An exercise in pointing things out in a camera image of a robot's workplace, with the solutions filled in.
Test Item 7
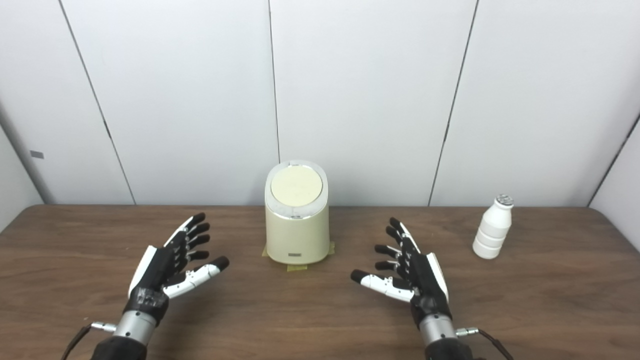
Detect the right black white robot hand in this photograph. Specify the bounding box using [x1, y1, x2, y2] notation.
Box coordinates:
[350, 217, 453, 330]

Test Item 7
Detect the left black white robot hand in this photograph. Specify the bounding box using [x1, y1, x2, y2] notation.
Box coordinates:
[123, 212, 231, 326]

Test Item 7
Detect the small white plastic bottle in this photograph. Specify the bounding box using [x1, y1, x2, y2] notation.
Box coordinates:
[472, 194, 515, 260]

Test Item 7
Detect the cream-colored plastic bin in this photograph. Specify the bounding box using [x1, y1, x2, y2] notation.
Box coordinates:
[264, 159, 331, 266]

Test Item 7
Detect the cream round bin lid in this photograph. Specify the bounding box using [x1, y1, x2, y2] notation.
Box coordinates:
[270, 164, 323, 207]

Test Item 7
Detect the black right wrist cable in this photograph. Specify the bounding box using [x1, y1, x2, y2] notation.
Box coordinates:
[456, 326, 515, 360]

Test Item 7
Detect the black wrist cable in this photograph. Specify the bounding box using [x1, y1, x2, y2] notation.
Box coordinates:
[456, 326, 515, 360]
[61, 321, 118, 360]

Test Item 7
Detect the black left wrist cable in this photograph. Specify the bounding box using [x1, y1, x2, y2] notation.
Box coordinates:
[61, 321, 118, 360]

